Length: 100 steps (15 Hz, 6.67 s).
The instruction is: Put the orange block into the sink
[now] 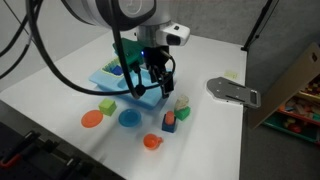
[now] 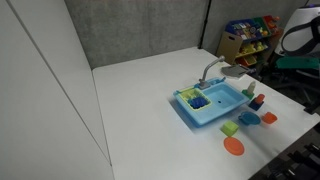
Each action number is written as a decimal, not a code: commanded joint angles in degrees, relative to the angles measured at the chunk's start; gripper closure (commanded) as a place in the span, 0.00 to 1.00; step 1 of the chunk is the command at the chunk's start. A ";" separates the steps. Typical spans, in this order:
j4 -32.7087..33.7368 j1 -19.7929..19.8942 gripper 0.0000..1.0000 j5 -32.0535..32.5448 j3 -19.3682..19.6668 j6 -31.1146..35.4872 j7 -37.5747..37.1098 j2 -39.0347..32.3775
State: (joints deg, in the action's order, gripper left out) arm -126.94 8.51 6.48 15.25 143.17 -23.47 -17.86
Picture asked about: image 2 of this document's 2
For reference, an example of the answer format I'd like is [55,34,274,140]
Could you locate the blue toy bowl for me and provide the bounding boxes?
[237,110,262,127]

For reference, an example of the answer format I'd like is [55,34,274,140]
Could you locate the teal gripper mount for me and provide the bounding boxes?
[275,55,320,71]

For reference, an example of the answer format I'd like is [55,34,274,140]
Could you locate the orange cylinder block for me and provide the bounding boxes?
[254,93,266,105]

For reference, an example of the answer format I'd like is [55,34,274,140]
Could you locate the blue toy dishes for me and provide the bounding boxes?
[187,95,208,109]

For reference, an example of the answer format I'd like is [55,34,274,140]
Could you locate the black clamp hardware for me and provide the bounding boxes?
[266,141,320,180]

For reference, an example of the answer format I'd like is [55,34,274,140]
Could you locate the blue storage bin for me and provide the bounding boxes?
[225,19,265,42]

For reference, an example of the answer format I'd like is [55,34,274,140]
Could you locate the yellow-green dish rack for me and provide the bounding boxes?
[177,86,213,111]

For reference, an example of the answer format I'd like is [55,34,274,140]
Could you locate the green toy cup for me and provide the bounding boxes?
[220,120,240,138]

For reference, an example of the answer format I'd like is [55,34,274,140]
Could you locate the blue toy sink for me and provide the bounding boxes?
[172,76,251,128]

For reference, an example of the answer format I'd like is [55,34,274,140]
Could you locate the grey metal mounting plate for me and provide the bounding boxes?
[220,63,256,79]

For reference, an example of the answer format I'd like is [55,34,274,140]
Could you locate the black stand pole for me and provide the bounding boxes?
[198,0,212,50]

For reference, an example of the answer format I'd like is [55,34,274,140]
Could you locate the wooden toy storage shelf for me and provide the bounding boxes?
[215,14,285,76]

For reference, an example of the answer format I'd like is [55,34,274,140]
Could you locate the red storage bin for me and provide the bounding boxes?
[262,14,282,34]

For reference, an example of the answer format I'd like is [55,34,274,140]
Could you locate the green block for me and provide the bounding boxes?
[241,88,255,100]

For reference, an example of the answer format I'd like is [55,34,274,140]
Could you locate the white toy bottle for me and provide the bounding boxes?
[246,80,257,95]

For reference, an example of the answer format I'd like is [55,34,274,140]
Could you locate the red toy block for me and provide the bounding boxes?
[261,111,279,125]

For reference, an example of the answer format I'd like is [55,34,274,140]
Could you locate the orange toy plate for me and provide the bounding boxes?
[223,136,246,157]

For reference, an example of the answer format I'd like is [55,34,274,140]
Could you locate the blue cube block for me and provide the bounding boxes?
[248,99,265,112]

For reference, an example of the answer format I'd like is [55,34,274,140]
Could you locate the grey toy faucet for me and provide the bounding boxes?
[198,55,226,90]

